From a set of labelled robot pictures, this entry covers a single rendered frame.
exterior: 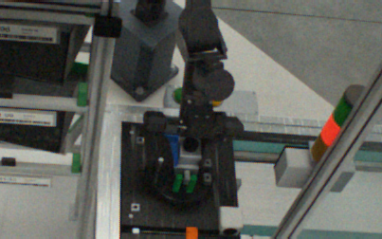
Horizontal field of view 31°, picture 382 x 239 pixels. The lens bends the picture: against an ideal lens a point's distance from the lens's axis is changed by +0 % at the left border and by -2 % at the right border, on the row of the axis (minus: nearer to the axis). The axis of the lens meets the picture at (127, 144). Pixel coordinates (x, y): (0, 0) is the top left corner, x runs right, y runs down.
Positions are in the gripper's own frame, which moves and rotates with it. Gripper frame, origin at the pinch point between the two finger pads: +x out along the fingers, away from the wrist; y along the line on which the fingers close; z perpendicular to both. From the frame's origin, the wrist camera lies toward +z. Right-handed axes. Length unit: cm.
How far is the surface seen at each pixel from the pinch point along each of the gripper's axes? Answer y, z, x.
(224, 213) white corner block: 8.2, 0.9, 12.5
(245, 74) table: 20.6, -44.4, -6.9
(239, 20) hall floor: 50, -180, -5
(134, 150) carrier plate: -9.4, -12.1, 4.7
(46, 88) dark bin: -27.6, 8.3, -12.0
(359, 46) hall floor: 105, -172, 1
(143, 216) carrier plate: -7.6, 0.0, 14.3
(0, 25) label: -32, 49, -28
